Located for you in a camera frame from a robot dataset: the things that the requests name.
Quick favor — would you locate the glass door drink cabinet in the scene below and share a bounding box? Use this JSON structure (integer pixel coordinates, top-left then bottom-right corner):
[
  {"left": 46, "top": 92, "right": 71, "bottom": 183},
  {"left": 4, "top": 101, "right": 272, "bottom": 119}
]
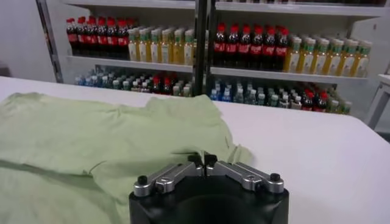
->
[
  {"left": 194, "top": 0, "right": 390, "bottom": 116},
  {"left": 35, "top": 0, "right": 202, "bottom": 97}
]

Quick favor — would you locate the yellow juice bottle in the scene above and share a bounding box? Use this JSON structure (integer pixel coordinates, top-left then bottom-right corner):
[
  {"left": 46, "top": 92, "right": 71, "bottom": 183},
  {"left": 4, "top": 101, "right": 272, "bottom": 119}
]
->
[
  {"left": 286, "top": 35, "right": 302, "bottom": 77},
  {"left": 138, "top": 27, "right": 150, "bottom": 65},
  {"left": 183, "top": 27, "right": 196, "bottom": 65},
  {"left": 300, "top": 35, "right": 315, "bottom": 77},
  {"left": 341, "top": 35, "right": 356, "bottom": 77},
  {"left": 355, "top": 35, "right": 373, "bottom": 77},
  {"left": 149, "top": 27, "right": 161, "bottom": 65},
  {"left": 314, "top": 35, "right": 329, "bottom": 77},
  {"left": 161, "top": 27, "right": 173, "bottom": 65},
  {"left": 328, "top": 35, "right": 342, "bottom": 77},
  {"left": 127, "top": 27, "right": 140, "bottom": 65},
  {"left": 172, "top": 27, "right": 185, "bottom": 65}
]

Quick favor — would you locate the small red-cap cola bottle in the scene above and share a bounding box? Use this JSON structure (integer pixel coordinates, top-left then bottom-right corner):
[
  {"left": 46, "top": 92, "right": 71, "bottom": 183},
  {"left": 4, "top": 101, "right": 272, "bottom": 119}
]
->
[
  {"left": 151, "top": 75, "right": 161, "bottom": 94},
  {"left": 162, "top": 75, "right": 172, "bottom": 96},
  {"left": 315, "top": 91, "right": 329, "bottom": 113},
  {"left": 302, "top": 89, "right": 314, "bottom": 111}
]

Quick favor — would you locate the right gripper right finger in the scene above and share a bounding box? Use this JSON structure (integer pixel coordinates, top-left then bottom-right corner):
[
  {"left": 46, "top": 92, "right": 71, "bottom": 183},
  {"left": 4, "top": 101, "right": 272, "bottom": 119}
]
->
[{"left": 204, "top": 153, "right": 285, "bottom": 195}]

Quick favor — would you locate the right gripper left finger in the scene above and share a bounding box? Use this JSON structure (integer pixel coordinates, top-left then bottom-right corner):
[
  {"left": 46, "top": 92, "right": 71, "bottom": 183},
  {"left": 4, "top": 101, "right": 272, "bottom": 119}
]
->
[{"left": 133, "top": 154, "right": 204, "bottom": 198}]

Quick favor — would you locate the light green t-shirt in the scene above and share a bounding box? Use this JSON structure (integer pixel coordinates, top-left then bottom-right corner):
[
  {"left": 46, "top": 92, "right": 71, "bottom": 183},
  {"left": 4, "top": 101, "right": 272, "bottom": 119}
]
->
[{"left": 0, "top": 92, "right": 254, "bottom": 224}]

